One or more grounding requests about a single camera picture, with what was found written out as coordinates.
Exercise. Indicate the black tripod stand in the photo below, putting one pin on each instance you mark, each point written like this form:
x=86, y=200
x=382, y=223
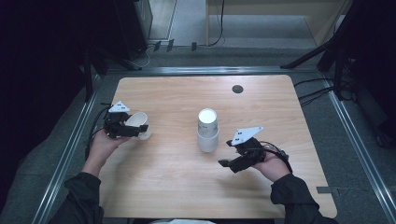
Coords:
x=305, y=56

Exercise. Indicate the person's right hand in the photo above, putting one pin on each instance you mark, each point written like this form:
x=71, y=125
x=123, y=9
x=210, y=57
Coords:
x=272, y=168

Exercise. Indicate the person's left hand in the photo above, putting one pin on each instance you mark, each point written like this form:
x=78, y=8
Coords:
x=102, y=149

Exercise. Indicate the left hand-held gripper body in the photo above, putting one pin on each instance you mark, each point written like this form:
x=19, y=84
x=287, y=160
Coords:
x=115, y=124

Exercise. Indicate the light wooden cabinet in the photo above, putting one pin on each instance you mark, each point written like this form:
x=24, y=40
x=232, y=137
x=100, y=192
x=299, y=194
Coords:
x=320, y=18

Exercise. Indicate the stack of white paper cups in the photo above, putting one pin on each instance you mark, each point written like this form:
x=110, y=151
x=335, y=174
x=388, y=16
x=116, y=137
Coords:
x=207, y=141

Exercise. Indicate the aluminium floor rail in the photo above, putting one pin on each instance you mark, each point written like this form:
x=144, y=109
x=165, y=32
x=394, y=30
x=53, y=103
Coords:
x=211, y=70
x=62, y=155
x=358, y=149

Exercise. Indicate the person's white garment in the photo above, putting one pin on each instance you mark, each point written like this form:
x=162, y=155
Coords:
x=183, y=222

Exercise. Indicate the black round table grommet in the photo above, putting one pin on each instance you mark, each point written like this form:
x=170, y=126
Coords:
x=237, y=89

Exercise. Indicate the leaf-print white paper cup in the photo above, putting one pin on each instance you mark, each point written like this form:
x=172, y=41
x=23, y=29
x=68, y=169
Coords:
x=138, y=119

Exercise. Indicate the dark curtain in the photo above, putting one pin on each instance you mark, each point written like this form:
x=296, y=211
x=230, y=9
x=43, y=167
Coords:
x=379, y=62
x=37, y=77

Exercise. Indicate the black cabinet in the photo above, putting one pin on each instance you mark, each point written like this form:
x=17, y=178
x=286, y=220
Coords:
x=132, y=28

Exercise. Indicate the black metal stand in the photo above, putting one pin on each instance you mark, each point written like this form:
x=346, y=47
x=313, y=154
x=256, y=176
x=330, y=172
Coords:
x=88, y=77

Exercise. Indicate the grey tape strip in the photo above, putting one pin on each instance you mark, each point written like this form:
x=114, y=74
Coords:
x=327, y=189

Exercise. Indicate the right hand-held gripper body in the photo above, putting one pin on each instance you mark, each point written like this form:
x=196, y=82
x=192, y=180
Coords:
x=249, y=152

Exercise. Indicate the black tape mark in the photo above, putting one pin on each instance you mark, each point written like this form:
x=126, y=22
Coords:
x=105, y=104

